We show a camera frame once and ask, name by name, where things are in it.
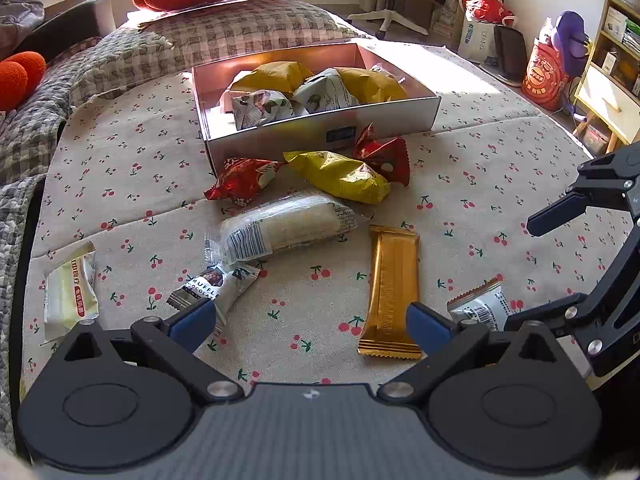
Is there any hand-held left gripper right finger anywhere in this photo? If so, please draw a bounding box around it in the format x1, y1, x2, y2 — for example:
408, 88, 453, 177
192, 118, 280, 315
377, 302, 576, 403

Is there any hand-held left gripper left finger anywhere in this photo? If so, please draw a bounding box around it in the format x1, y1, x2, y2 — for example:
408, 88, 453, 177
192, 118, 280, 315
50, 297, 246, 403

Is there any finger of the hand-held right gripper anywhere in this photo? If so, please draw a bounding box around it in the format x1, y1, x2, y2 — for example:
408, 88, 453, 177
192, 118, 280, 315
505, 232, 640, 337
526, 141, 640, 238

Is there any dark chocolate truffle packet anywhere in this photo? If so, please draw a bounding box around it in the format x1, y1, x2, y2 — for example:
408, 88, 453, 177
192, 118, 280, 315
166, 263, 261, 333

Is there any gold snack bar packet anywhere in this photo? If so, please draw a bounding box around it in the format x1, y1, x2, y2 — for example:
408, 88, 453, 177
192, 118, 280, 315
357, 225, 423, 361

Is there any small white barcoded packet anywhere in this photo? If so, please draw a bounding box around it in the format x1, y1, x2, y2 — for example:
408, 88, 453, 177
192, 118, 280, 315
447, 277, 516, 332

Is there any cream packet with red label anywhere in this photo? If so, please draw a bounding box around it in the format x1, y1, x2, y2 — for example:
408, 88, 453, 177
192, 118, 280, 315
42, 241, 99, 341

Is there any clear cake roll packet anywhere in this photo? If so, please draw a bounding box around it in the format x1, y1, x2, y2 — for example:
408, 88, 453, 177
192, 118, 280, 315
205, 191, 361, 266

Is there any red packet with white picture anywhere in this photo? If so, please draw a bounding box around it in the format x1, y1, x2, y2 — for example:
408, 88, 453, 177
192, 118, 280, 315
204, 157, 286, 207

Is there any yellow packet blue round label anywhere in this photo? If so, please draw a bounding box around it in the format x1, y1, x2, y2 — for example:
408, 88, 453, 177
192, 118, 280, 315
282, 150, 392, 206

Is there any red dotted packet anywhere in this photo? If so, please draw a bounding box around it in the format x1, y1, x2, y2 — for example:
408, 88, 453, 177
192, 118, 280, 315
352, 124, 411, 187

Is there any white cardboard box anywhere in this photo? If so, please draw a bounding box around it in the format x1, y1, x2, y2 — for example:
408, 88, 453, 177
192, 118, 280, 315
191, 42, 442, 177

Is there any white brown nut packet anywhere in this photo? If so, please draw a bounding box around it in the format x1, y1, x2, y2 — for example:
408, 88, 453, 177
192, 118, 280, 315
230, 89, 296, 128

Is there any yellow snack packet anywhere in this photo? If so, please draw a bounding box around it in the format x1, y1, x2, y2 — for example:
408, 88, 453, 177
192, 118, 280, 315
229, 61, 315, 98
335, 66, 408, 106

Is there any white green nut packet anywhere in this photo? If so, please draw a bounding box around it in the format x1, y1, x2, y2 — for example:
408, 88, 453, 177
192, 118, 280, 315
292, 67, 361, 113

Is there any cherry print cloth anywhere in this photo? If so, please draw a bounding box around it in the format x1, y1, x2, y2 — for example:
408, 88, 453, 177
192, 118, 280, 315
20, 40, 640, 411

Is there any yellow wooden shelf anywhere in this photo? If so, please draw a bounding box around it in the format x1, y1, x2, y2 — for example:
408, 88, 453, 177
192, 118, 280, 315
572, 0, 640, 153

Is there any orange printed bag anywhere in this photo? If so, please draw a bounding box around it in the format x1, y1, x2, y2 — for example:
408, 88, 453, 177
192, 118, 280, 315
522, 37, 571, 111

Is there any white paper bag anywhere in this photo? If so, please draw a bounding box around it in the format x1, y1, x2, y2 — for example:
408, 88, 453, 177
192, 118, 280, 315
457, 10, 501, 63

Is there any red bag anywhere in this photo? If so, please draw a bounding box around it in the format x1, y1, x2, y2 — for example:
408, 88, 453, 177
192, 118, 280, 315
462, 0, 516, 23

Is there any grey checked quilt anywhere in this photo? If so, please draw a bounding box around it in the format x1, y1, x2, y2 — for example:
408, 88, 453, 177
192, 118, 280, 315
0, 35, 101, 451

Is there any grey checked pillow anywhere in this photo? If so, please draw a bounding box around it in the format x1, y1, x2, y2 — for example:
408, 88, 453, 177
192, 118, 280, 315
70, 0, 373, 108

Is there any white paper sheet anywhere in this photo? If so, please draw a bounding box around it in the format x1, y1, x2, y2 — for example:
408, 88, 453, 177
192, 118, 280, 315
127, 0, 251, 26

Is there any dark grey sofa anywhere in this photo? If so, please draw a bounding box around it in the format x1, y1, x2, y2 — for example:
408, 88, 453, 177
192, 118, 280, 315
0, 0, 116, 61

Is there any grey fabric bag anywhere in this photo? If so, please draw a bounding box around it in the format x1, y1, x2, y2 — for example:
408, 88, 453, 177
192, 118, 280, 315
0, 0, 46, 56

